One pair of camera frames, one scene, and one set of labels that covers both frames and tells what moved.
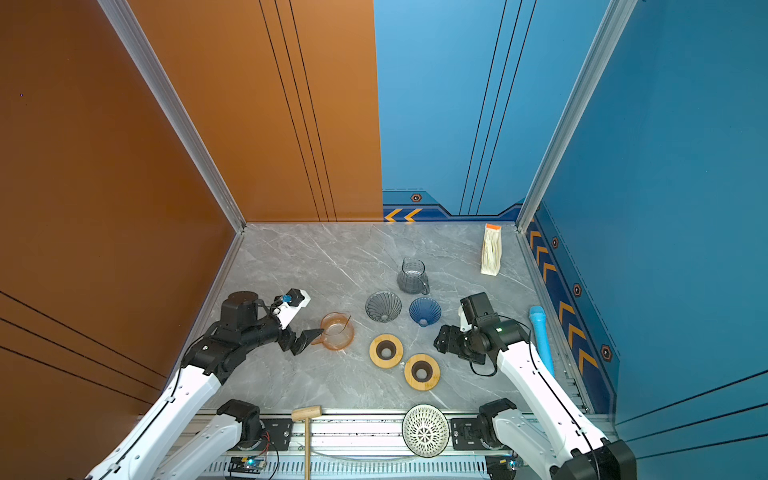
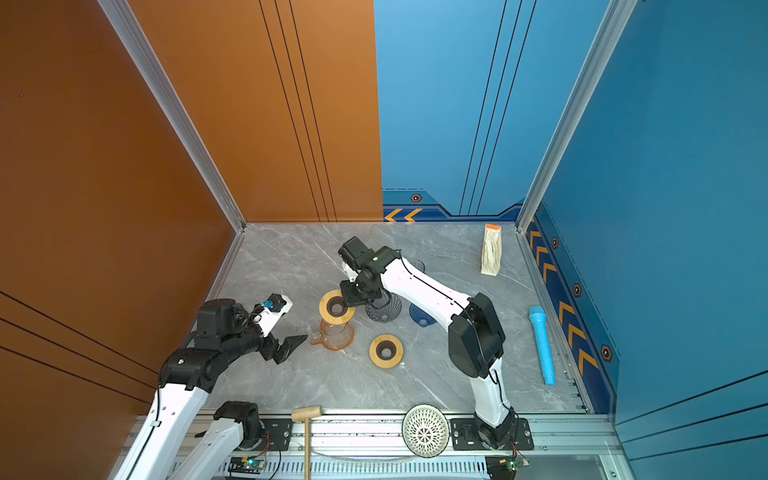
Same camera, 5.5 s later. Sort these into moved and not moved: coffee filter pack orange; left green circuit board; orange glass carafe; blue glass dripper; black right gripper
Moved: black right gripper
Not moved: orange glass carafe; coffee filter pack orange; blue glass dripper; left green circuit board
